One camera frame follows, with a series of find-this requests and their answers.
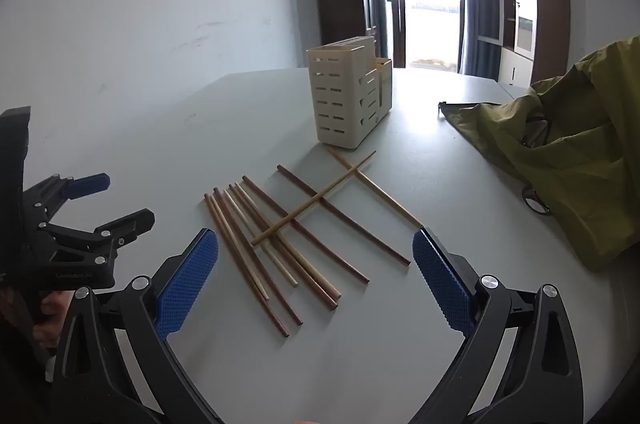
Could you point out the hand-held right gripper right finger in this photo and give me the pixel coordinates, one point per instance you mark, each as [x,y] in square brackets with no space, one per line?
[442,284]

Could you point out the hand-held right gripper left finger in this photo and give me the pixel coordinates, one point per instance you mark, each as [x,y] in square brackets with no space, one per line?
[190,284]

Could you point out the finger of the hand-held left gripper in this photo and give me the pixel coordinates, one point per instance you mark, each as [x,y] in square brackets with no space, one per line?
[87,185]
[130,221]

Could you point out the cream plastic utensil holder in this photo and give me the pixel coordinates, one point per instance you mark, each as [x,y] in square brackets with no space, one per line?
[340,104]

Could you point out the person's left forearm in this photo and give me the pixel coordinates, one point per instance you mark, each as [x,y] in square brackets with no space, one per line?
[17,384]

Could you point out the person's left hand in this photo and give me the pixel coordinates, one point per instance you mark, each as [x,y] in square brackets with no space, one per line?
[50,311]

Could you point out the olive green fabric bag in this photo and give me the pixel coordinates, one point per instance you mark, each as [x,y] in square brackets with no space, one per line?
[575,164]

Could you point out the white and brown cabinet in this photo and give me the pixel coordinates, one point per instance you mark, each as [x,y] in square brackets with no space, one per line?
[525,4]

